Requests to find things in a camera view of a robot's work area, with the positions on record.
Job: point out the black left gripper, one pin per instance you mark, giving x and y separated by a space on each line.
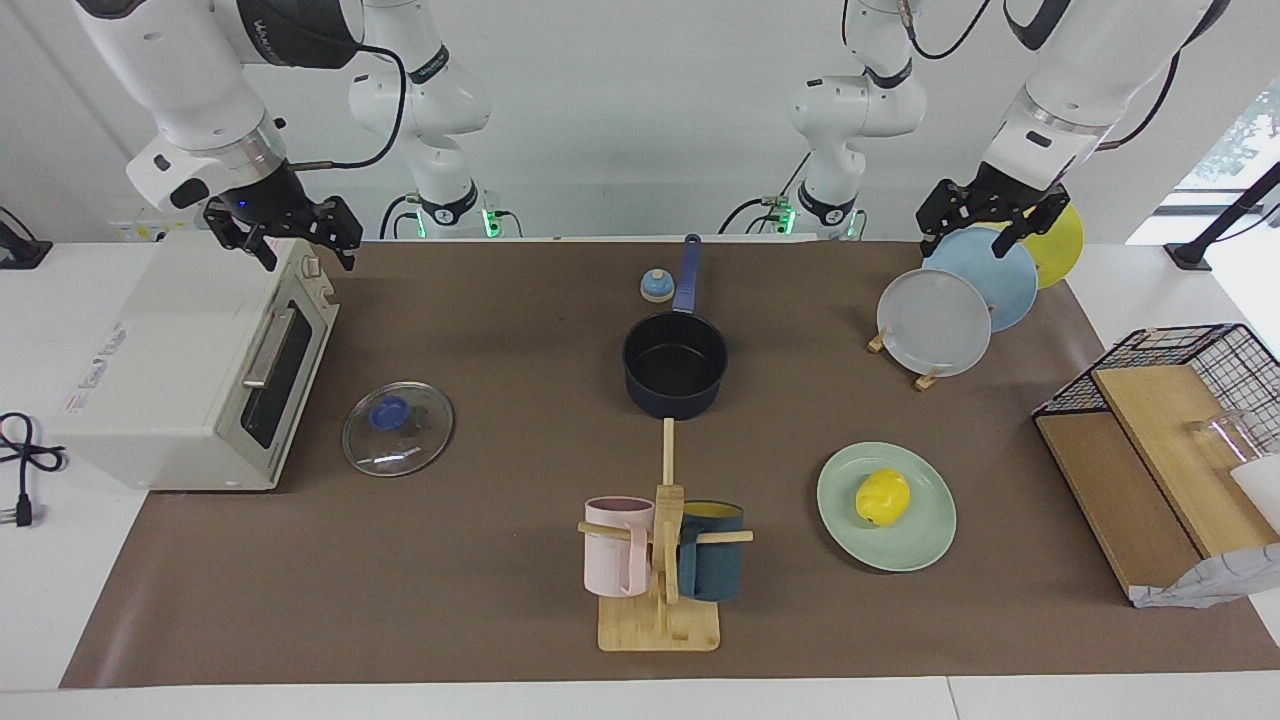
1005 198

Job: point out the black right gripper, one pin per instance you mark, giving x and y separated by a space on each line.
270 195

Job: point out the glass lid with blue knob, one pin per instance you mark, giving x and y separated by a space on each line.
400 440

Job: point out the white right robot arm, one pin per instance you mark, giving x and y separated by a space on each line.
190 90

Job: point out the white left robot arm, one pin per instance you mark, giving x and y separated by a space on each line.
1070 80

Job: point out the light blue plate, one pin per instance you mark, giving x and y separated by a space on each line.
1000 275

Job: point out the yellow plate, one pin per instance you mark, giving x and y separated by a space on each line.
1060 250

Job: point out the grey plate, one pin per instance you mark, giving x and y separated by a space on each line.
935 325

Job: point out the wooden plate rack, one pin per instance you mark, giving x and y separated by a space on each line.
927 380

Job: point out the light green plate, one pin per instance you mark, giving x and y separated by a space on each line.
900 545

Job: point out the white power strip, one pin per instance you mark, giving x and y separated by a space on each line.
140 231

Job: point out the cream toaster oven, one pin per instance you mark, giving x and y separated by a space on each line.
170 360

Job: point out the black clamp stand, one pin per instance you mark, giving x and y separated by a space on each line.
1225 215

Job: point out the light wooden cutting board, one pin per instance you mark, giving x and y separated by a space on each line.
1170 440

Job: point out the brown wooden board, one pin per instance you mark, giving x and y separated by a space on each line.
1110 490

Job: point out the clear glass beaker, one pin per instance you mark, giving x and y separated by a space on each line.
1220 435

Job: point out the dark blue saucepan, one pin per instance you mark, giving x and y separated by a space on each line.
675 360

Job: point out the white container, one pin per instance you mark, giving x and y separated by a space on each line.
1260 490

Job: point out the brown table mat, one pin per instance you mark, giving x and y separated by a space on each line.
450 600

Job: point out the white patterned cloth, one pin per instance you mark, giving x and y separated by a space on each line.
1210 585

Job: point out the dark teal mug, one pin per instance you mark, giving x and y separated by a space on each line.
715 565

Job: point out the pink mug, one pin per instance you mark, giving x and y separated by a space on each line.
610 560

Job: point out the wooden mug tree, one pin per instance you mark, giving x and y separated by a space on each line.
658 625

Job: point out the black desk mount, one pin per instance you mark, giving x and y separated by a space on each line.
20 252

